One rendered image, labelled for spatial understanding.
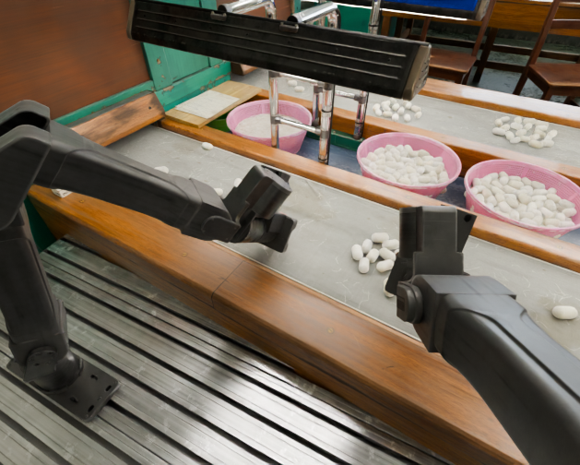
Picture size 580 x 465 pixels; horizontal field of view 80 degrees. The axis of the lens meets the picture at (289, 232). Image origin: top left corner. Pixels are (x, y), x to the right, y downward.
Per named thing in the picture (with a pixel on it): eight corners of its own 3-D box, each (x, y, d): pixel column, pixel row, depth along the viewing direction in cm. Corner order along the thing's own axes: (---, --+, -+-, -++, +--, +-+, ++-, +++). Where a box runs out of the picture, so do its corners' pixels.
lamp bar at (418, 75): (411, 103, 51) (424, 51, 46) (127, 40, 75) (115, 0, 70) (426, 86, 56) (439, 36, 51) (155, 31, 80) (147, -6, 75)
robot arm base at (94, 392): (20, 312, 59) (-21, 346, 55) (105, 362, 53) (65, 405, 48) (43, 336, 65) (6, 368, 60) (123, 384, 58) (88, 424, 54)
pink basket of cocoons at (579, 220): (567, 278, 74) (595, 246, 67) (441, 232, 84) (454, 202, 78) (570, 208, 90) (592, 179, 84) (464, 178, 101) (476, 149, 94)
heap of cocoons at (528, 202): (562, 267, 75) (578, 247, 71) (449, 228, 84) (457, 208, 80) (564, 208, 89) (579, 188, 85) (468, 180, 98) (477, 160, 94)
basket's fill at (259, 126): (280, 169, 103) (280, 151, 99) (221, 148, 111) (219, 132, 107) (316, 137, 117) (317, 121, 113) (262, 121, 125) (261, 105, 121)
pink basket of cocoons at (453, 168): (456, 222, 87) (470, 192, 80) (349, 210, 90) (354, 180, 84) (443, 165, 106) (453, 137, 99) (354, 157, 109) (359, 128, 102)
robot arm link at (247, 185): (278, 172, 59) (223, 138, 51) (301, 199, 54) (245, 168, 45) (238, 222, 62) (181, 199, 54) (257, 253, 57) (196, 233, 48)
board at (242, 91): (198, 128, 103) (197, 125, 103) (162, 116, 109) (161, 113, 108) (262, 91, 124) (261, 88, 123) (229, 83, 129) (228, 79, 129)
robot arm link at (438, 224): (378, 209, 43) (410, 199, 31) (447, 210, 43) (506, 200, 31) (377, 302, 43) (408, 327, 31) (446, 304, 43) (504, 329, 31)
